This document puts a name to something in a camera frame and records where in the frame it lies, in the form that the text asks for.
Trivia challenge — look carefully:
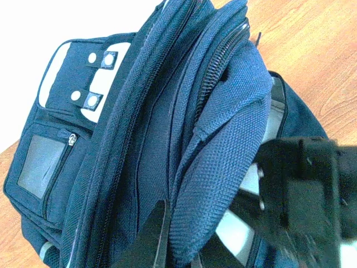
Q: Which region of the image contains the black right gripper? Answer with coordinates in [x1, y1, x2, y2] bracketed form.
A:
[229, 138, 356, 267]

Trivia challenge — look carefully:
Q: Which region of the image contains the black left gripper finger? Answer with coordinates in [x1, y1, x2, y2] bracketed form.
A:
[114, 200, 171, 268]

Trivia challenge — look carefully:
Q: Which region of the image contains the navy blue student backpack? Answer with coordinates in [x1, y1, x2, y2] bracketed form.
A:
[3, 1, 329, 267]

